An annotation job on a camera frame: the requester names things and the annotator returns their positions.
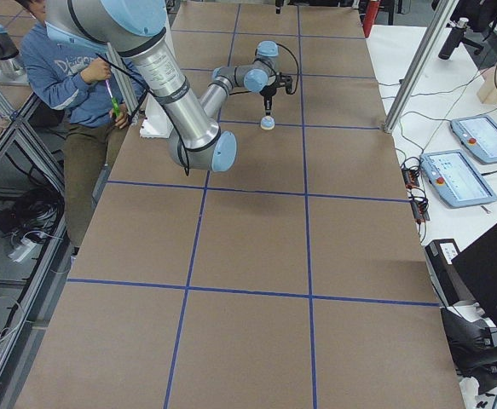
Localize black box with label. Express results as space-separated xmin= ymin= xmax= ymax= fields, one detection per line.
xmin=424 ymin=239 xmax=477 ymax=307

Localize teach pendant tablet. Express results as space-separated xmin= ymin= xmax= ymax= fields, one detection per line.
xmin=450 ymin=114 xmax=497 ymax=164
xmin=420 ymin=150 xmax=497 ymax=208

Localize green handled tool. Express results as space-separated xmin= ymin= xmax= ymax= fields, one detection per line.
xmin=105 ymin=79 xmax=121 ymax=118

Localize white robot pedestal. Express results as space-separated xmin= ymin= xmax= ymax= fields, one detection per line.
xmin=138 ymin=25 xmax=176 ymax=140

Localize person in blue hoodie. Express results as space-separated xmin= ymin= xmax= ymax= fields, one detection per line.
xmin=20 ymin=1 xmax=129 ymax=249

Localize red fire extinguisher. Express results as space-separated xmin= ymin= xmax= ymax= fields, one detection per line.
xmin=362 ymin=0 xmax=380 ymax=38

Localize white power strip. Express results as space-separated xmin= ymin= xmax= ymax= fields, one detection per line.
xmin=8 ymin=237 xmax=36 ymax=262

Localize aluminium frame post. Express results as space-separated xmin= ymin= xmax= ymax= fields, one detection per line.
xmin=383 ymin=0 xmax=458 ymax=134

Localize far teach pendant tablet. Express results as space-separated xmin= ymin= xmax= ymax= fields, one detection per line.
xmin=450 ymin=114 xmax=497 ymax=164

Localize aluminium table frame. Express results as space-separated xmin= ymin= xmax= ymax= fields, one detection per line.
xmin=0 ymin=70 xmax=70 ymax=408

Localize blue tape strip crosswise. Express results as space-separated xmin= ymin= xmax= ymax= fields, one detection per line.
xmin=219 ymin=119 xmax=381 ymax=130

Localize black water bottle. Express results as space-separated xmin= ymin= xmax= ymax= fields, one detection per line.
xmin=438 ymin=17 xmax=469 ymax=60

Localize blue and cream bell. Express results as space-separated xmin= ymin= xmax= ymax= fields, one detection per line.
xmin=260 ymin=116 xmax=275 ymax=130

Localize blue tape strip lengthwise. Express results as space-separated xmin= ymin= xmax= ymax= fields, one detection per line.
xmin=297 ymin=7 xmax=318 ymax=409

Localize person's hand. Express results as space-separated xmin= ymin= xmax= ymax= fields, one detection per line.
xmin=80 ymin=58 xmax=112 ymax=84

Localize near teach pendant tablet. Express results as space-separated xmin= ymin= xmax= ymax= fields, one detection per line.
xmin=420 ymin=150 xmax=497 ymax=208

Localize orange black electronics board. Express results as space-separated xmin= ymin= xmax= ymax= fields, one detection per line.
xmin=401 ymin=166 xmax=430 ymax=224

